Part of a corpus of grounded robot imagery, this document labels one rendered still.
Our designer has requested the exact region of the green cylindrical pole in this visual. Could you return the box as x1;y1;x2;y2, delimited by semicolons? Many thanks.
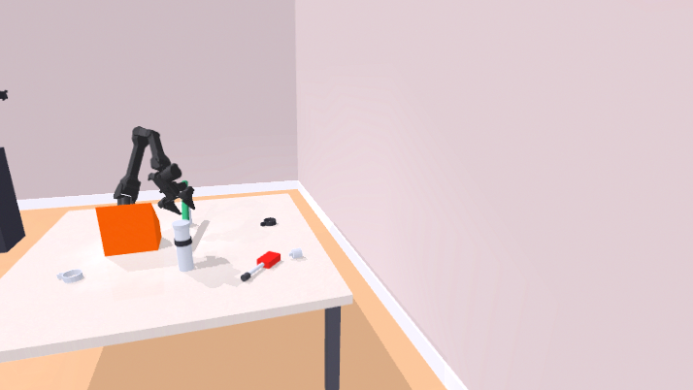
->
181;180;189;220

